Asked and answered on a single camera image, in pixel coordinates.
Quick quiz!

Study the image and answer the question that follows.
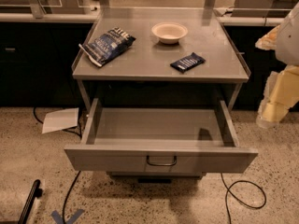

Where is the grey top drawer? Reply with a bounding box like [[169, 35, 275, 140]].
[[64, 100, 258, 173]]

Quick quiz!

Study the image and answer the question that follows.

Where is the grey drawer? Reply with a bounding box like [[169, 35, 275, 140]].
[[64, 100, 258, 173], [107, 172, 206, 179]]

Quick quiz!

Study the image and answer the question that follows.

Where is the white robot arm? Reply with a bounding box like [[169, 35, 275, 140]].
[[255, 3, 299, 129]]

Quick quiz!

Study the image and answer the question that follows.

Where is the grey metal drawer cabinet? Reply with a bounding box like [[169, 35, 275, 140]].
[[71, 7, 251, 184]]

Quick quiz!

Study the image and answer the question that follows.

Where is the grey middle drawer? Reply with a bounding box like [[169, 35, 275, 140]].
[[107, 172, 206, 179]]

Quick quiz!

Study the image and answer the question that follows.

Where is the dark blue snack bar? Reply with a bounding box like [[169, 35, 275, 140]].
[[170, 52, 206, 73]]

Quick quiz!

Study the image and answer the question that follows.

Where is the white paper bowl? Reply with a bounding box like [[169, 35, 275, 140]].
[[151, 22, 188, 45]]

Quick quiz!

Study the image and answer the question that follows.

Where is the blue chip bag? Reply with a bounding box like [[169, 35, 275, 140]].
[[79, 27, 135, 67]]

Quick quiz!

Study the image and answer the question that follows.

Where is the white paper sheet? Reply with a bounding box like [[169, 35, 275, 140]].
[[42, 108, 78, 133]]

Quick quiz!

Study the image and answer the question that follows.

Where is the blue tape cross mark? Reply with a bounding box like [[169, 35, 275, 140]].
[[50, 208, 86, 224]]

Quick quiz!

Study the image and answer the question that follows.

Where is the black bar object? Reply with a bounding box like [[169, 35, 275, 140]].
[[18, 179, 43, 224]]

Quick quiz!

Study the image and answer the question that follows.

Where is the black cable right floor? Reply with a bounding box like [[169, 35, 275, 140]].
[[220, 172, 268, 224]]

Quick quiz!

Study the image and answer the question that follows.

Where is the black cable floor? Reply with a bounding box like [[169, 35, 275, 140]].
[[220, 172, 268, 224], [32, 106, 84, 224]]

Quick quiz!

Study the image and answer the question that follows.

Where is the black cable left floor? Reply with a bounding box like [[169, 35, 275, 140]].
[[32, 106, 84, 224]]

